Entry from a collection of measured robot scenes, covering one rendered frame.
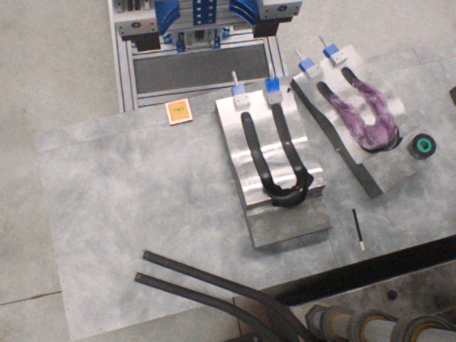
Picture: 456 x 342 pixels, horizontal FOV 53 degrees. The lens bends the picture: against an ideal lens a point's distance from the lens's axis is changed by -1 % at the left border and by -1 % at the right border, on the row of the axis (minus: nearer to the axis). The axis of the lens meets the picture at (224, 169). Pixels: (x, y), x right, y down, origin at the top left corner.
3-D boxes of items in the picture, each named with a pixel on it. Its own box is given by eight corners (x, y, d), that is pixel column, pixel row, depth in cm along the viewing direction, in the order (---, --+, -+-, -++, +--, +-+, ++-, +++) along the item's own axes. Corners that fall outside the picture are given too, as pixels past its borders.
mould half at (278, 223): (214, 110, 163) (216, 95, 150) (284, 94, 166) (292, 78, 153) (253, 249, 152) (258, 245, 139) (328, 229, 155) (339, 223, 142)
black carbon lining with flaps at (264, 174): (237, 115, 156) (239, 104, 147) (282, 104, 158) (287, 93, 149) (266, 214, 148) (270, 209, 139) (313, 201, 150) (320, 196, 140)
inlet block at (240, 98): (225, 77, 160) (226, 70, 155) (239, 74, 161) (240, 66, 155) (235, 111, 157) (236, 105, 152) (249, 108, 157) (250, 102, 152)
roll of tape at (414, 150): (435, 151, 152) (441, 148, 148) (418, 164, 150) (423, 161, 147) (420, 132, 153) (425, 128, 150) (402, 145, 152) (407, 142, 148)
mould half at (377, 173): (290, 83, 167) (295, 70, 157) (347, 51, 172) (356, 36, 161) (371, 199, 158) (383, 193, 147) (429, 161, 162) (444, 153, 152)
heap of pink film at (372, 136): (319, 98, 160) (325, 89, 153) (359, 74, 163) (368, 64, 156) (364, 160, 155) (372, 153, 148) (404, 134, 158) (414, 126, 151)
